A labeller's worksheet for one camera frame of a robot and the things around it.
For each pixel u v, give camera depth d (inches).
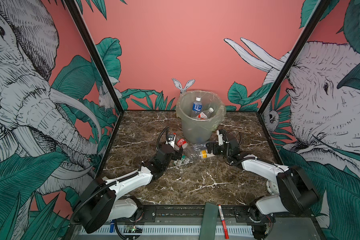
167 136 27.1
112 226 27.3
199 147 37.8
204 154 35.5
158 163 25.1
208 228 27.2
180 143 37.5
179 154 30.6
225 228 27.5
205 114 37.7
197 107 37.6
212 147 32.1
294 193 17.2
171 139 28.6
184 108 38.1
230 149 27.1
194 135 40.1
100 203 16.2
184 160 35.5
